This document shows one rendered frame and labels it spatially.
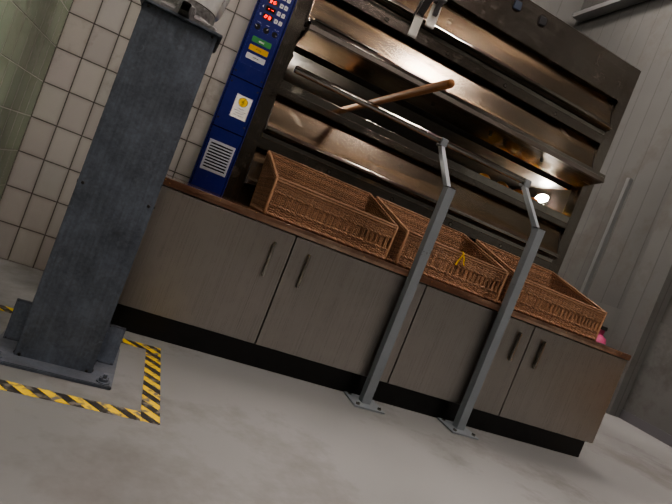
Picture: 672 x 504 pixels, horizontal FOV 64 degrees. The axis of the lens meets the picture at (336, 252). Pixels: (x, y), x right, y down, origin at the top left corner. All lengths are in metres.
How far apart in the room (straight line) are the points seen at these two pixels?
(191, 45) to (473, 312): 1.57
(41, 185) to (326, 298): 1.29
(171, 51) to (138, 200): 0.40
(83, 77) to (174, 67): 1.05
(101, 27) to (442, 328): 1.91
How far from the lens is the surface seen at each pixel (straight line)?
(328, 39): 2.55
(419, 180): 2.83
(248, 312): 2.09
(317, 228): 2.13
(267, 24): 2.62
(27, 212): 2.61
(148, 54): 1.57
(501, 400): 2.67
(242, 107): 2.54
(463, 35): 2.98
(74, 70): 2.59
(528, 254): 2.46
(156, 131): 1.55
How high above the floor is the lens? 0.63
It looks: 2 degrees down
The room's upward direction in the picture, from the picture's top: 21 degrees clockwise
